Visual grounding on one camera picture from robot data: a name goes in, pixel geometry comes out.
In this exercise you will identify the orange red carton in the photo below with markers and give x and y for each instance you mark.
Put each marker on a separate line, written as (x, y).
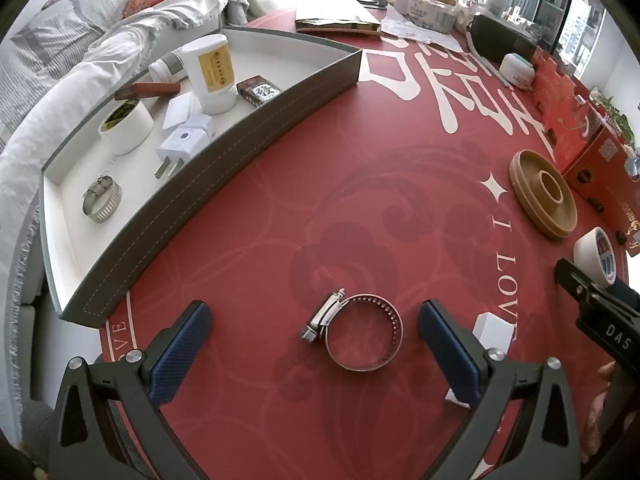
(605, 180)

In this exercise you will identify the person's right hand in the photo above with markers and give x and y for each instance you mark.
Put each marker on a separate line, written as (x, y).
(597, 420)

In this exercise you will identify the white bottle yellow label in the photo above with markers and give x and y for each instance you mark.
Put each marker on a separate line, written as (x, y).
(212, 72)

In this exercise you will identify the red gift box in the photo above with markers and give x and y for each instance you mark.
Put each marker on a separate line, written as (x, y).
(560, 105)

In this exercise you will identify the small dark card box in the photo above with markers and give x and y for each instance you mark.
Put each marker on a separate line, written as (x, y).
(257, 91)

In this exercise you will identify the printed white tape roll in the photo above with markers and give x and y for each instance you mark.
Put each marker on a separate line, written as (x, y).
(590, 252)

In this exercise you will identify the white power adapter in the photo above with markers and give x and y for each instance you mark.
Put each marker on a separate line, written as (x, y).
(182, 145)

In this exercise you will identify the grey tray white inside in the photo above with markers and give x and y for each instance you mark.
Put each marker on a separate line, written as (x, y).
(280, 60)

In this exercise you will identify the white jar grey lid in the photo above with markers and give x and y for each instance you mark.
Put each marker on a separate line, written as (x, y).
(165, 67)

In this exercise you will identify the red printed tablecloth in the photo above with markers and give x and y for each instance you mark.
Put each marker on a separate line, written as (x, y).
(300, 185)

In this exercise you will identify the black box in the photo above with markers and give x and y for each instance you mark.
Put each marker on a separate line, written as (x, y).
(500, 35)

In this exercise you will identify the reddish brown bar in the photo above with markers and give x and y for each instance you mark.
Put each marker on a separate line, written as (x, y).
(147, 90)

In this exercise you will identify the white plastic packet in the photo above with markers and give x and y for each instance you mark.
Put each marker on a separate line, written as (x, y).
(420, 30)

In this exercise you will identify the small white box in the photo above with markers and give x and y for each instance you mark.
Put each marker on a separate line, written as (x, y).
(492, 332)

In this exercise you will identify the sofa with white cover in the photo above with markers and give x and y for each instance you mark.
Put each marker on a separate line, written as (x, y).
(65, 60)

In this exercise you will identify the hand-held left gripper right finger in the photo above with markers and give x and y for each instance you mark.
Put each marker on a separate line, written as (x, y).
(450, 355)

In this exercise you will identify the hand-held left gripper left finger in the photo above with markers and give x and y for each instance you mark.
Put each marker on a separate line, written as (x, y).
(182, 350)

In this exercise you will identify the glass door cabinet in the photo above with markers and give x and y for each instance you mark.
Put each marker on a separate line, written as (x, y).
(565, 10)

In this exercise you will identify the white round container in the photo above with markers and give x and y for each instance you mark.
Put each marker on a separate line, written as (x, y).
(515, 70)

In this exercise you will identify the round wooden dish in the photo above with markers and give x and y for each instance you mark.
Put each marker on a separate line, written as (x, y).
(530, 195)

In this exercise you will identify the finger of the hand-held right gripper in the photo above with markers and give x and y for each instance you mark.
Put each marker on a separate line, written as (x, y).
(572, 280)

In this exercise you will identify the green potted plant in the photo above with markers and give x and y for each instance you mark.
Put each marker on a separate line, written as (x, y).
(617, 110)

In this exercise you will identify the glass jar yellow lid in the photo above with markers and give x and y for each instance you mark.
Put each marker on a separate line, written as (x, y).
(430, 10)

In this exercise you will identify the brown flat packet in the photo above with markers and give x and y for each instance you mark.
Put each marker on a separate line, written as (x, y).
(335, 22)

